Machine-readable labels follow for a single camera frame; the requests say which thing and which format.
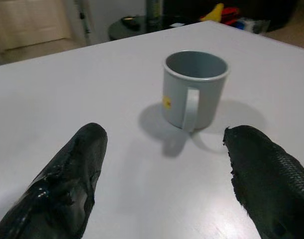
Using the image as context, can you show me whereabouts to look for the small dark object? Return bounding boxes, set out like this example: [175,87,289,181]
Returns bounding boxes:
[120,16,140,26]

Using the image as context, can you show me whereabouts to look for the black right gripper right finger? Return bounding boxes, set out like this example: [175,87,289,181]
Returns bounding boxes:
[222,124,304,239]

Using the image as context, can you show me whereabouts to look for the grey mug with yellow print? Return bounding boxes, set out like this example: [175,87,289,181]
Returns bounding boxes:
[163,50,229,132]

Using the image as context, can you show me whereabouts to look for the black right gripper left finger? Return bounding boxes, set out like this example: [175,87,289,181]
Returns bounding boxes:
[0,122,108,239]

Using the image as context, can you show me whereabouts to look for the white panelled door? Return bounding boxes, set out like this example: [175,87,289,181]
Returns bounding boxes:
[0,0,71,52]

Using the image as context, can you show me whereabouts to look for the yellow toy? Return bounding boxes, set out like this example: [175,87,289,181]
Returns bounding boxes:
[201,2,224,22]

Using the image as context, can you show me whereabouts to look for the black round glossy table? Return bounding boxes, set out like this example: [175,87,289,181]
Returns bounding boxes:
[108,14,208,42]

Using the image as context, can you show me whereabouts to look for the blue and white toy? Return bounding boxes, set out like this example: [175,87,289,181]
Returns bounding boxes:
[235,16,271,33]

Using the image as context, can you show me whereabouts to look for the red toy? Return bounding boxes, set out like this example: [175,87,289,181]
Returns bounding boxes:
[220,7,241,25]

